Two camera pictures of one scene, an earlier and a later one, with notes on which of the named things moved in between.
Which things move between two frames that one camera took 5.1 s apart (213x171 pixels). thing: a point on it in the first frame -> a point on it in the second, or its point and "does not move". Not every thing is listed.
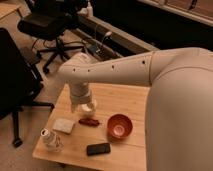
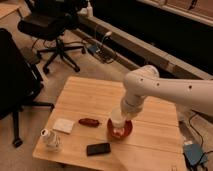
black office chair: (50, 19) does not move
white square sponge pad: (63, 125) does not move
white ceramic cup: (86, 110) -> (118, 119)
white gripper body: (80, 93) -> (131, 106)
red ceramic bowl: (119, 127) does not move
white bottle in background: (89, 10) does not move
